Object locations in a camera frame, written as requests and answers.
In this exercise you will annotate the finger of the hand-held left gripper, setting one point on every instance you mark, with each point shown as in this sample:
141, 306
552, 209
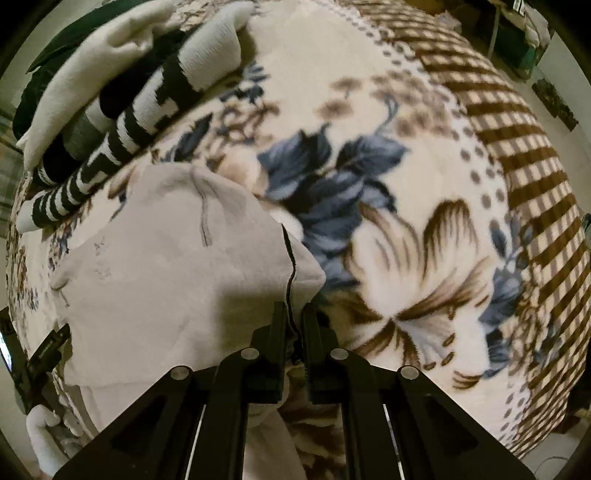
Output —
51, 344

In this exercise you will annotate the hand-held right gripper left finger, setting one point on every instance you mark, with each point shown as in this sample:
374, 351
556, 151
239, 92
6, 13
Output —
279, 339

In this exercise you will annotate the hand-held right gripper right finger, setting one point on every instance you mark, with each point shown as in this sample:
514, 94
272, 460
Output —
310, 341

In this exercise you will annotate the light grey small garment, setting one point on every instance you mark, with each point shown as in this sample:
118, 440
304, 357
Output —
171, 281

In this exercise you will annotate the person's left hand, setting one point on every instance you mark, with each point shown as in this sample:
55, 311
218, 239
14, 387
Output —
44, 438

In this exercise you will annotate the floral fleece blanket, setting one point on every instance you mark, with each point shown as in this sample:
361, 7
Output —
415, 198

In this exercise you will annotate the black and white striped sweater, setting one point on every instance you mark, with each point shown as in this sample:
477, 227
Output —
138, 115

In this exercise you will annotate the dark green garment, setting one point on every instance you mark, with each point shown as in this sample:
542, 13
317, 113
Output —
37, 87

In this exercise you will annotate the cream white folded garment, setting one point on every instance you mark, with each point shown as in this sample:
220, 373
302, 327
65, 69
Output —
69, 78

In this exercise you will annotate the dark patterned floor mat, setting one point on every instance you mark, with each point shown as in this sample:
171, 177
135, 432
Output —
556, 104

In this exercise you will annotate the green storage box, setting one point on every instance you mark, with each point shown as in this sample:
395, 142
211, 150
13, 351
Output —
519, 41

